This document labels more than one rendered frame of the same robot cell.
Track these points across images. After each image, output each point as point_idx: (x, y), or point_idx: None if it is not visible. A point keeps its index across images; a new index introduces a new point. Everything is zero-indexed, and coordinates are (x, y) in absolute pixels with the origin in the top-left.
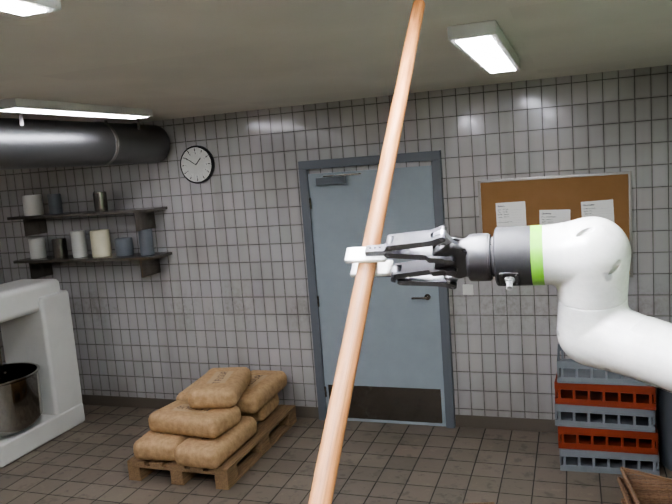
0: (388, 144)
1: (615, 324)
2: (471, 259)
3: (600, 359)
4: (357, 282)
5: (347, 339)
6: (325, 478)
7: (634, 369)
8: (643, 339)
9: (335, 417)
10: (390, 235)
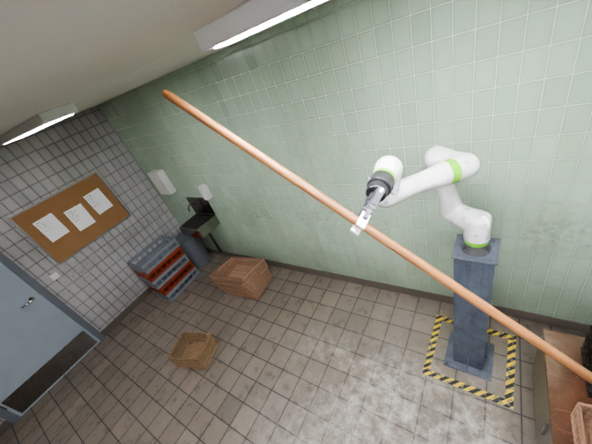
0: (292, 173)
1: (402, 186)
2: (386, 192)
3: (402, 199)
4: (376, 232)
5: (405, 250)
6: (463, 287)
7: (411, 195)
8: (411, 184)
9: (440, 271)
10: (370, 203)
